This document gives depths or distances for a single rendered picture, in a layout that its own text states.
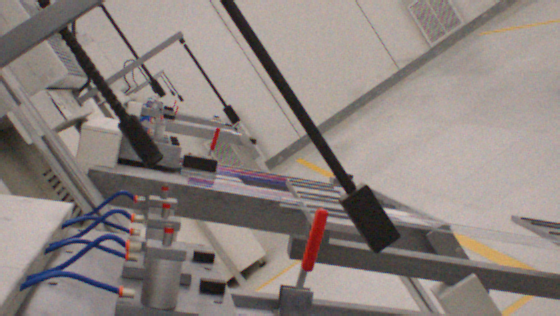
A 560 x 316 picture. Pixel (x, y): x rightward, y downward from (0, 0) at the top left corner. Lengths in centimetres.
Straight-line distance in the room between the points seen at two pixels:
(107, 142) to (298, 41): 664
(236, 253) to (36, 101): 378
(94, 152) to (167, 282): 128
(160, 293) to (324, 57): 791
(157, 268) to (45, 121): 106
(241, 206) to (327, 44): 684
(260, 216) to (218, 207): 8
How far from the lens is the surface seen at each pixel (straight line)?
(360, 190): 57
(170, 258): 51
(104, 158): 178
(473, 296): 122
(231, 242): 524
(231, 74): 826
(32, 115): 156
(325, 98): 839
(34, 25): 56
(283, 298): 82
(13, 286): 49
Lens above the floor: 127
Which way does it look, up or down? 8 degrees down
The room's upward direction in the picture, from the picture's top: 34 degrees counter-clockwise
